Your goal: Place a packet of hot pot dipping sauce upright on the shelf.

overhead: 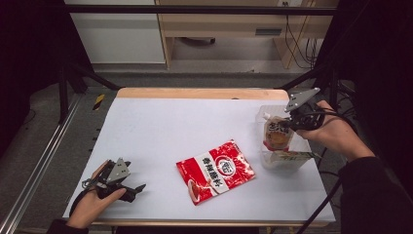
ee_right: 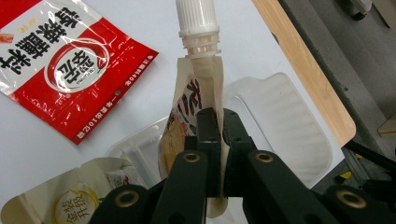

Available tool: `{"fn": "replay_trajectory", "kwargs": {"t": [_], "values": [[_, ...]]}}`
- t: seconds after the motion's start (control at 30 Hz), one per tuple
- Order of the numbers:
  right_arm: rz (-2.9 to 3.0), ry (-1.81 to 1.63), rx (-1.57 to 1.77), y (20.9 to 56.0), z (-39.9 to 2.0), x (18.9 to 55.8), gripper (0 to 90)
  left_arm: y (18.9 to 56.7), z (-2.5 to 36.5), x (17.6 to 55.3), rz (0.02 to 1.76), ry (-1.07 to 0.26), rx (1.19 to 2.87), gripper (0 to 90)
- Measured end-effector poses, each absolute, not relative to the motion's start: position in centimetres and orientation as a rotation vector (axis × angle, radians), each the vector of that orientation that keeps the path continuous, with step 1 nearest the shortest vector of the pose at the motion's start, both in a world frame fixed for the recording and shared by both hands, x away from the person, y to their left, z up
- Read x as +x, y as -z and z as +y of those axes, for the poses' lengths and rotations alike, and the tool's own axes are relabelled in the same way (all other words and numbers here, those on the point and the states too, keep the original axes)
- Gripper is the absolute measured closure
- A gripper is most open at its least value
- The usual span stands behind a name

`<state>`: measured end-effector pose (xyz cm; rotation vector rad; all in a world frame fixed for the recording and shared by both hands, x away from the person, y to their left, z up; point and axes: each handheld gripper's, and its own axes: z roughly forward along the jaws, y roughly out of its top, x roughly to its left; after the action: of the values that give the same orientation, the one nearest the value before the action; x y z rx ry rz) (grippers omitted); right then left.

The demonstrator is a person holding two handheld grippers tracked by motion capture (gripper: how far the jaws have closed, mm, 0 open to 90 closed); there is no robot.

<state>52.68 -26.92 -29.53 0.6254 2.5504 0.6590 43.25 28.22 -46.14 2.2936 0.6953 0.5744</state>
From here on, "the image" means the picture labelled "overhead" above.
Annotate spouted sauce pouch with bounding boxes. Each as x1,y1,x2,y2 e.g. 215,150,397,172
262,111,295,152

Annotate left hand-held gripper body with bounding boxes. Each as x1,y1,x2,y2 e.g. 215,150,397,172
92,157,133,200

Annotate green and white sauce packet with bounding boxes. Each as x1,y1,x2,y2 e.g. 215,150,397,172
264,149,323,171

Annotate yellow and black tape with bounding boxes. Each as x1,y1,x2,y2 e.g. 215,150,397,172
93,93,106,111

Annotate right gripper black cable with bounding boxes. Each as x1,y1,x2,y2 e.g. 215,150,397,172
293,108,359,234

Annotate aluminium rail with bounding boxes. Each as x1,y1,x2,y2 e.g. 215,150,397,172
0,94,83,234

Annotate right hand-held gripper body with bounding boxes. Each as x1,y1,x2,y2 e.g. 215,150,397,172
284,87,326,132

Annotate light wooden desk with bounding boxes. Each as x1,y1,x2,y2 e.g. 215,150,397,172
155,0,340,70

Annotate person's left hand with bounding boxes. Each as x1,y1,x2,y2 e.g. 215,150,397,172
65,160,128,230

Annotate person's right hand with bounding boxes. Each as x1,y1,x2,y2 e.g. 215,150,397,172
295,99,376,163

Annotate black hanging desk cables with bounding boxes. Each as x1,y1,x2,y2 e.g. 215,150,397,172
282,1,320,70

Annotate clear plastic container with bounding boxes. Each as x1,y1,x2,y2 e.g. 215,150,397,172
254,104,315,172

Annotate black curtain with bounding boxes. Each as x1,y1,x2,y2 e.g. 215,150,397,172
0,0,95,157
313,0,413,196

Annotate black floor cable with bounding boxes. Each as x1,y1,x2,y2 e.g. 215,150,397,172
316,146,345,210

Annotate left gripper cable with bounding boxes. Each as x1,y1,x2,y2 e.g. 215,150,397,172
68,176,100,217

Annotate wooden table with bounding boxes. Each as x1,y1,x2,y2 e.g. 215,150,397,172
91,86,329,228

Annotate red and white seasoning packet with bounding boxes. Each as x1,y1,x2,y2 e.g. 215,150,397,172
175,139,256,207

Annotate black horizontal frame bar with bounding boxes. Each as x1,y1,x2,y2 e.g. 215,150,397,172
63,4,339,17

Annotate black metal stand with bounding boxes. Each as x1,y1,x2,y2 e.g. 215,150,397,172
57,60,122,125
275,62,342,111

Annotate white cabinet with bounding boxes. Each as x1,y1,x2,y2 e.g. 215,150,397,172
63,0,167,65

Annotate white paper sheet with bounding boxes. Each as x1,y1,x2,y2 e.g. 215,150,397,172
62,97,336,224

